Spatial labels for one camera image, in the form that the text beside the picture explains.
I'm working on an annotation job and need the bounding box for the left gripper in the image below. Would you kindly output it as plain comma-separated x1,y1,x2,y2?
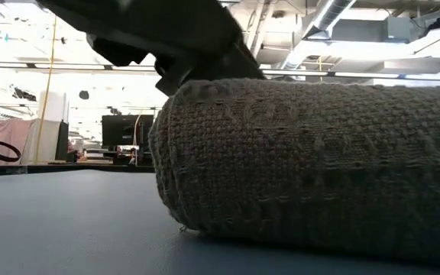
36,0,267,97

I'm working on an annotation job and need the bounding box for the grey woven towel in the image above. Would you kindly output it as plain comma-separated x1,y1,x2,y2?
148,78,440,267

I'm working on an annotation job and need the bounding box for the black monitor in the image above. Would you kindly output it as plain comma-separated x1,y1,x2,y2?
101,114,155,148

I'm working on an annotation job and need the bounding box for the white fabric partition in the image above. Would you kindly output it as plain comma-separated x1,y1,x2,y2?
21,118,63,166

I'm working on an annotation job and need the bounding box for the blue table mat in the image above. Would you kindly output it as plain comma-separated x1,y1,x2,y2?
0,170,440,275

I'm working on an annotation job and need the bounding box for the silver ventilation duct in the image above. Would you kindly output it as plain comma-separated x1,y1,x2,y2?
280,0,358,72

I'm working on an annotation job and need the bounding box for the ceiling light rail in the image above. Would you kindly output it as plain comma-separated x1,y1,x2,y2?
0,60,440,82

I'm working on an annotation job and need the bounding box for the yellow cable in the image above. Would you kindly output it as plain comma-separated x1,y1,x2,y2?
34,15,59,166

